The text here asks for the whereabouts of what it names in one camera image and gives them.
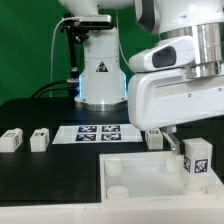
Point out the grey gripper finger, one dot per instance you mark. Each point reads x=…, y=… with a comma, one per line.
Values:
x=177, y=146

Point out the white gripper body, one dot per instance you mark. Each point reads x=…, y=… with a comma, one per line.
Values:
x=167, y=98

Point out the white square table top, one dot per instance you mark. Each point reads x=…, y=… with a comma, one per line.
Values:
x=134, y=177

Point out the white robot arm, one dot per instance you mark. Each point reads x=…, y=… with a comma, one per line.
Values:
x=102, y=83

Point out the white sheet with AprilTags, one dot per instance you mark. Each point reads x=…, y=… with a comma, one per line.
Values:
x=106, y=133

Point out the white L-shaped obstacle fence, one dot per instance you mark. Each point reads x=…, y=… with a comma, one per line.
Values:
x=178, y=211

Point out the black camera on stand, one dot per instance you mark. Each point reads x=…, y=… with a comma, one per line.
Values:
x=77, y=30

